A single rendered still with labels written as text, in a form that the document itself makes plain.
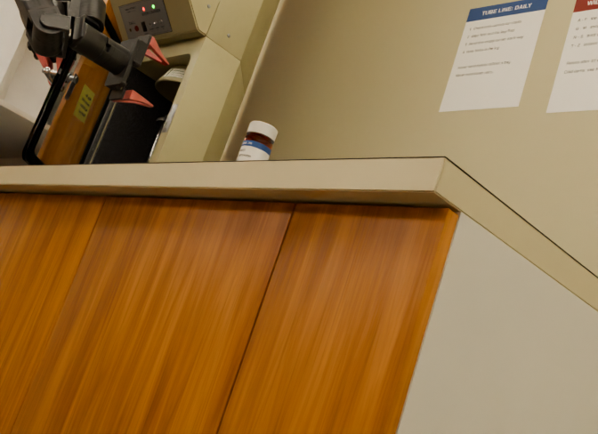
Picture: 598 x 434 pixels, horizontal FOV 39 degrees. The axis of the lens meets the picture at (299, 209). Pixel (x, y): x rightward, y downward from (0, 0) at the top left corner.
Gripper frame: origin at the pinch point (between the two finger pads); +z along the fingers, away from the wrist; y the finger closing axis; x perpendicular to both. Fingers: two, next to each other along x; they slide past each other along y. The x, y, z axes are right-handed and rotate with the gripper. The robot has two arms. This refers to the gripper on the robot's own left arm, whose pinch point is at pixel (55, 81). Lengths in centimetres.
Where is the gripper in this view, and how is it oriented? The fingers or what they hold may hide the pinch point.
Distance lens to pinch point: 199.2
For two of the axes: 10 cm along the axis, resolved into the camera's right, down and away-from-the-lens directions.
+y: -9.9, 1.4, 0.0
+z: 1.4, 9.4, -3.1
